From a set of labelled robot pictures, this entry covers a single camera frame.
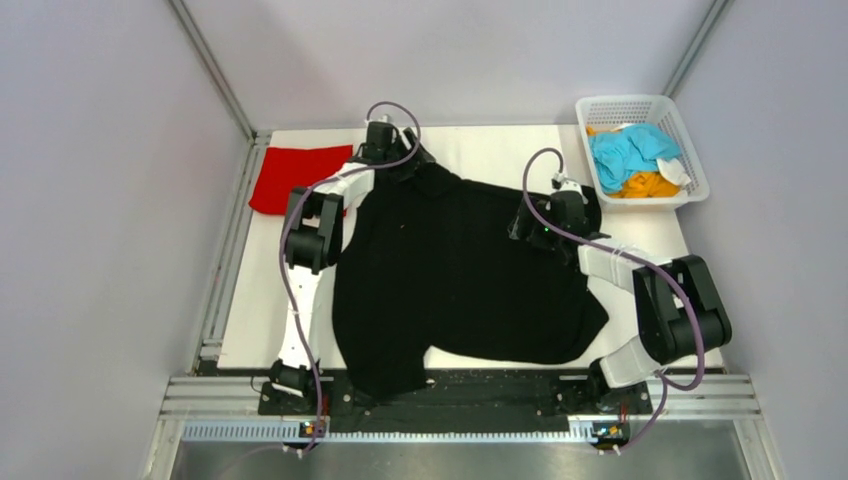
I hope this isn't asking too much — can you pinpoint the aluminium corner rail right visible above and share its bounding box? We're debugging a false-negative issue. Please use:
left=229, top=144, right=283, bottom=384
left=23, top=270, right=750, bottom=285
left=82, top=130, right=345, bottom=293
left=662, top=0, right=735, bottom=98

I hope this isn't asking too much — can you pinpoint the folded red t shirt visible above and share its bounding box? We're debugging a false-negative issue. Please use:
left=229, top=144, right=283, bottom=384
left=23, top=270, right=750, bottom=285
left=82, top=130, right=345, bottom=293
left=248, top=144, right=353, bottom=216

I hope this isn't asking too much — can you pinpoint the aluminium front rail frame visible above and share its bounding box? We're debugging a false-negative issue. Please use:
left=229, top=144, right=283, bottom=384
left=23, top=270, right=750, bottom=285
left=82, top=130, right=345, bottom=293
left=143, top=372, right=780, bottom=479

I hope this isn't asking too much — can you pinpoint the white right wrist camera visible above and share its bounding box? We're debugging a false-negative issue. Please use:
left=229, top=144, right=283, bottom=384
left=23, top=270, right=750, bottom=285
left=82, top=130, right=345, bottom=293
left=551, top=173, right=585, bottom=198

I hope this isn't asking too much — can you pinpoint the black t shirt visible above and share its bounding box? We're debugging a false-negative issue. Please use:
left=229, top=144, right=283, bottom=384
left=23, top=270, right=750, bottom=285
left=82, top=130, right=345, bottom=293
left=332, top=164, right=609, bottom=399

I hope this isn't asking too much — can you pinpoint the blue t shirt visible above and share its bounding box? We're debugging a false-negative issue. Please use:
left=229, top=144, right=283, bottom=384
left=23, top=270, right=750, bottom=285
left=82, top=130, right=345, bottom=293
left=588, top=123, right=682, bottom=195

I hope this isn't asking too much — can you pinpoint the orange t shirt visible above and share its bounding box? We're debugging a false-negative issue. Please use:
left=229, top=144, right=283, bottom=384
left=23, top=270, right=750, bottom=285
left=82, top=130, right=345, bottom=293
left=585, top=124, right=681, bottom=199

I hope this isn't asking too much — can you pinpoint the aluminium corner rail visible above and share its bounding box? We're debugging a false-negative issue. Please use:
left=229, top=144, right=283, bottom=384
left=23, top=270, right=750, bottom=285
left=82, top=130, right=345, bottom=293
left=165, top=0, right=256, bottom=142
left=662, top=0, right=735, bottom=98

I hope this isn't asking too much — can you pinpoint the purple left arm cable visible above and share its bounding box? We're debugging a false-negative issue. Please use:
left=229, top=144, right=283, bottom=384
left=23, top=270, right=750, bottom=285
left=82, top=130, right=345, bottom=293
left=278, top=100, right=423, bottom=458

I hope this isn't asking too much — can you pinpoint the aluminium corner rail left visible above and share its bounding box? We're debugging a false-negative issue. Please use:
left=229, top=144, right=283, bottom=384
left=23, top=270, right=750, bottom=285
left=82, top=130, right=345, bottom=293
left=165, top=0, right=256, bottom=142

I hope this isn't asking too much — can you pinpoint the white garment in basket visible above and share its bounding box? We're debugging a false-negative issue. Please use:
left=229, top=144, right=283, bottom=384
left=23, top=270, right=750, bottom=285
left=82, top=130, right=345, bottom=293
left=656, top=158, right=692, bottom=189

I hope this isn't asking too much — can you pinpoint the white plastic laundry basket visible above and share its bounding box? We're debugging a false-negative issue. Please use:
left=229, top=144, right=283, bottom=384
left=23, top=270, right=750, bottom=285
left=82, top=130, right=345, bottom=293
left=575, top=94, right=710, bottom=212

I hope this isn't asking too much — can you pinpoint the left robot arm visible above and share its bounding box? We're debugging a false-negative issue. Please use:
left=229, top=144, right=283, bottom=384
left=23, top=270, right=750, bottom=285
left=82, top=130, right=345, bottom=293
left=269, top=119, right=426, bottom=414

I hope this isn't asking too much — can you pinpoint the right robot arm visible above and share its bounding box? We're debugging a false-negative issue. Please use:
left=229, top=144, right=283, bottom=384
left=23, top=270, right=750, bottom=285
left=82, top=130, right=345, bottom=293
left=509, top=190, right=732, bottom=412

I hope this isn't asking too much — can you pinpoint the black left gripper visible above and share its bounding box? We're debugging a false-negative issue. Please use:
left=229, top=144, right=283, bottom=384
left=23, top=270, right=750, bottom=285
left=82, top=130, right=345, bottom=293
left=383, top=127, right=435, bottom=183

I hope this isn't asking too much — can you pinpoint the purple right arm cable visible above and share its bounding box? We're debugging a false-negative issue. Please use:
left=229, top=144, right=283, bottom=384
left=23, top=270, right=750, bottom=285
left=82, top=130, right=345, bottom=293
left=521, top=147, right=708, bottom=455

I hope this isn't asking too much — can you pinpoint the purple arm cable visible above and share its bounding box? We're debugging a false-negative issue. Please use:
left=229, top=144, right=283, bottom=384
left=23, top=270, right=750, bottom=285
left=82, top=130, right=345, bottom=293
left=521, top=147, right=708, bottom=455
left=278, top=100, right=423, bottom=458

